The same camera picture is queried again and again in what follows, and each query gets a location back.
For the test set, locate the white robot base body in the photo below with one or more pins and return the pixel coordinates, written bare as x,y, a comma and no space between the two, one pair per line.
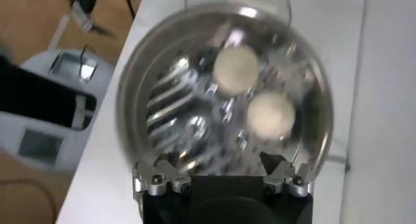
9,137

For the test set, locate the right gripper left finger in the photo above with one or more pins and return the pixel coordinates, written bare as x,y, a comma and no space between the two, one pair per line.
156,180

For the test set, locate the stainless steel steamer basket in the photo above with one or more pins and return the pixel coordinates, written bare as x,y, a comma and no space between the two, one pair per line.
139,82

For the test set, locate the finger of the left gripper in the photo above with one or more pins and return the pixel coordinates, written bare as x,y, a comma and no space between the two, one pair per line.
83,17

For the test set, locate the white steamed baozi bun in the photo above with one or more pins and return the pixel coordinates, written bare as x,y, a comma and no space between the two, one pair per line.
269,115
235,69

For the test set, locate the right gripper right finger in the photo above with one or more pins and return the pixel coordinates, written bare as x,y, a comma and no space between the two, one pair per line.
292,180

